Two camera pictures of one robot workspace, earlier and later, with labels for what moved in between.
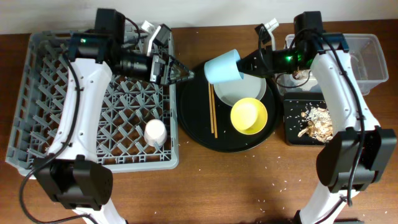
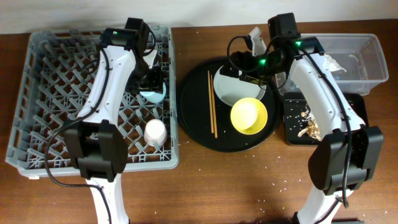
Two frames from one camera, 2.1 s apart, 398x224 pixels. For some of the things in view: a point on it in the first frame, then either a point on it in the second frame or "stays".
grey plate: x=250 y=86 stays
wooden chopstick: x=209 y=88 stays
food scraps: x=319 y=126 stays
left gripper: x=163 y=78 to x=155 y=82
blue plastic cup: x=223 y=68 to x=153 y=96
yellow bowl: x=249 y=116 stays
